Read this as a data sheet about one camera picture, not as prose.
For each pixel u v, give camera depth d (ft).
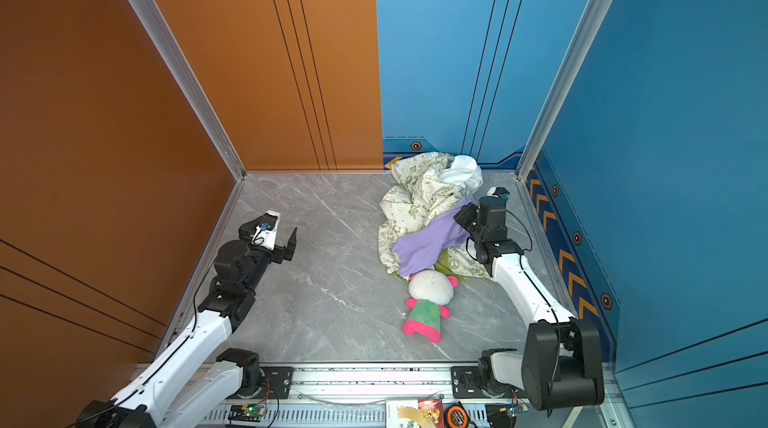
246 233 2.31
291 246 2.43
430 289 2.71
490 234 2.10
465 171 3.33
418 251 2.91
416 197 3.15
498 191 2.48
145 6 2.49
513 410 2.29
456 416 2.19
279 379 2.43
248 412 2.31
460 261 3.00
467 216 2.48
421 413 2.19
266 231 2.15
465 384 2.38
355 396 2.38
